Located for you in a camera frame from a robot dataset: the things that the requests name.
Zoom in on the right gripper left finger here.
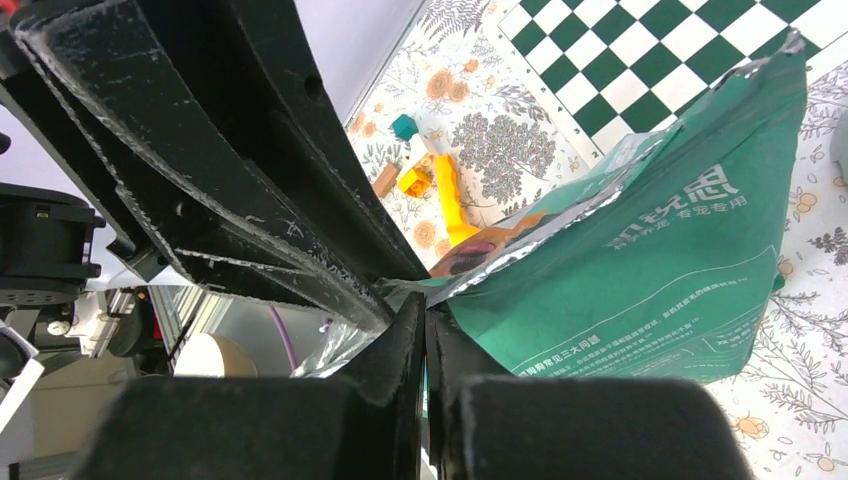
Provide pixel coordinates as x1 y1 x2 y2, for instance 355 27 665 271
72 293 426 479

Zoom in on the green pet food bag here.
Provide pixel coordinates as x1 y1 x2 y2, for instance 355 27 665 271
291 29 810 386

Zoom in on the teal cube block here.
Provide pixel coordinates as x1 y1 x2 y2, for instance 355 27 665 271
391 114 419 142

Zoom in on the orange plastic scoop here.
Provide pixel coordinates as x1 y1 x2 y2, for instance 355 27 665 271
434 155 480 246

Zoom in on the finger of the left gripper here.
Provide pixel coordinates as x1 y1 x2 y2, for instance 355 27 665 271
141 1 428 281
13 1 393 330

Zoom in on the green white chessboard mat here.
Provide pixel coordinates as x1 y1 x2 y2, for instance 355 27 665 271
486 0 847 165

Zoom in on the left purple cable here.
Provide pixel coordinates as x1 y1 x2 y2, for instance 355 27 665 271
268 305 301 376

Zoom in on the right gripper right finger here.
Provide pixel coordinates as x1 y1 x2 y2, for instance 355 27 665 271
425 310 751 479

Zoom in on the brown wooden block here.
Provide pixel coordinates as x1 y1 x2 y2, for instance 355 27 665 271
372 162 401 199

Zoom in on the yellow toy block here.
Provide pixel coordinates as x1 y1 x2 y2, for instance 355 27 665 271
397 168 432 198

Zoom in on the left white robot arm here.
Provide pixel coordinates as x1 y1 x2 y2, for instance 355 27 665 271
1 1 427 331

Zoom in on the floral tablecloth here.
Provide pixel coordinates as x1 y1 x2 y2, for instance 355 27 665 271
345 1 847 479

